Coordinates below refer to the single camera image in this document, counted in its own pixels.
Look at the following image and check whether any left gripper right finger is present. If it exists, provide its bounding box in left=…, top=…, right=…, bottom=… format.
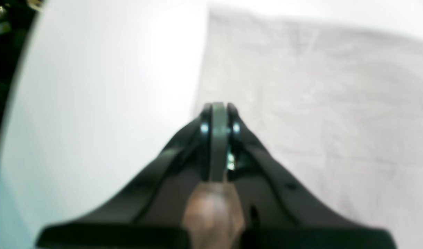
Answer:
left=227, top=103, right=397, bottom=249

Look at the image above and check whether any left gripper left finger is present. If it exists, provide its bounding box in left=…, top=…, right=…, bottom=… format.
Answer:
left=36, top=103, right=218, bottom=249

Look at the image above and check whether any mauve t-shirt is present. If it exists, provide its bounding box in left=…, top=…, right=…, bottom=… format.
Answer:
left=195, top=8, right=423, bottom=249

